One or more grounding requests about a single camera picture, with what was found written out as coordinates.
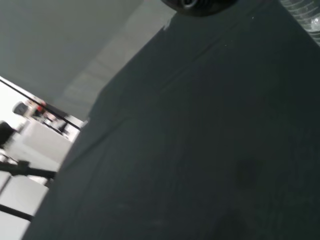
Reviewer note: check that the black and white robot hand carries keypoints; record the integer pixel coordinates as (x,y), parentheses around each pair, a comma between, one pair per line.
(197,7)

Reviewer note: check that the clear tape piece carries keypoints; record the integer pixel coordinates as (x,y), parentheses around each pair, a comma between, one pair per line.
(85,123)
(166,26)

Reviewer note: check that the black bench cloth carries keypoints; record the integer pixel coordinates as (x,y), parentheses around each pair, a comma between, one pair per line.
(175,150)

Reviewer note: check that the black tripod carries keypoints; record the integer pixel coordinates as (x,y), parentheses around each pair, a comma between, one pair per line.
(30,171)

